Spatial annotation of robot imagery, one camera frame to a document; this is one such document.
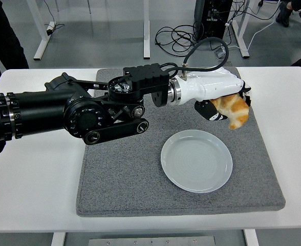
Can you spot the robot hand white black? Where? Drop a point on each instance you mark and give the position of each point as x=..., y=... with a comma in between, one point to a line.
x=212, y=83

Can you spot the croissant bread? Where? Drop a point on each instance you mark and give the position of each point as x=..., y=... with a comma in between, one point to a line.
x=236, y=112

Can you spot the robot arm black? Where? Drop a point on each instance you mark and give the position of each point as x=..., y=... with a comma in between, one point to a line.
x=38, y=110

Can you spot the pale blue round plate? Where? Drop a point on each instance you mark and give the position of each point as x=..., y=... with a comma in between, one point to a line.
x=196, y=161

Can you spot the grey metal plate with screws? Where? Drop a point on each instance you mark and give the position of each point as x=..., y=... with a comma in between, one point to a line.
x=150, y=241

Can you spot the grey floor socket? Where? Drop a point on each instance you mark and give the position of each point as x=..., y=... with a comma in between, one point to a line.
x=220, y=55

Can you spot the black computer tower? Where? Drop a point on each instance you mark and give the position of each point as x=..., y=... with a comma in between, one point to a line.
x=214, y=23

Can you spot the grey fabric mat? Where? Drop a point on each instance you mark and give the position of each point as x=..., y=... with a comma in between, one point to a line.
x=127, y=179

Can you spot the white table leg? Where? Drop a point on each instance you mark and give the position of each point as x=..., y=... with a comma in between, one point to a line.
x=58, y=239
x=251, y=238

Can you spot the white power strip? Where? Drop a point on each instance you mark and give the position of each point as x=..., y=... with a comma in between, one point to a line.
x=50, y=28

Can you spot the person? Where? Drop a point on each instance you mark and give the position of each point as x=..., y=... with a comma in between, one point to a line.
x=2, y=33

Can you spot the white desk leg frame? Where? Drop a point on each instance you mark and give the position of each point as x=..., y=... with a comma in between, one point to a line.
x=146, y=30
x=41, y=38
x=242, y=43

